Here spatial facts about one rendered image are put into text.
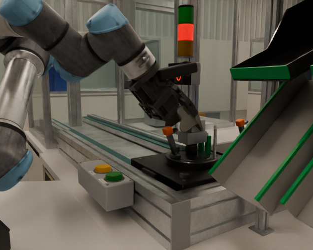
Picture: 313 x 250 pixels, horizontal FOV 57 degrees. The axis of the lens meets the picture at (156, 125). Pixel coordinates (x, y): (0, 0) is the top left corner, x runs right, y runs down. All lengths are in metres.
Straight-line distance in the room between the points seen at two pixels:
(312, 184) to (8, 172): 0.60
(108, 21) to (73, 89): 1.12
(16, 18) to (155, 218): 0.47
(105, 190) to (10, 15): 0.39
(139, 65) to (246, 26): 10.89
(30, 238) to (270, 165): 0.50
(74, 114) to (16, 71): 0.84
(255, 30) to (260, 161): 11.25
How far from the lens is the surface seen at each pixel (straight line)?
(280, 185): 0.48
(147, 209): 0.65
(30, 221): 0.77
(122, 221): 0.72
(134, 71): 0.63
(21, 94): 0.86
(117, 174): 0.68
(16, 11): 0.61
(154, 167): 0.73
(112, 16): 0.61
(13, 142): 0.75
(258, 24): 11.83
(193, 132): 0.74
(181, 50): 0.95
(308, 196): 0.49
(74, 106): 1.70
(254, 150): 0.58
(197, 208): 0.61
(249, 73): 0.51
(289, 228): 0.75
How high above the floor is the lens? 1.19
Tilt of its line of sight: 9 degrees down
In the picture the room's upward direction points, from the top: straight up
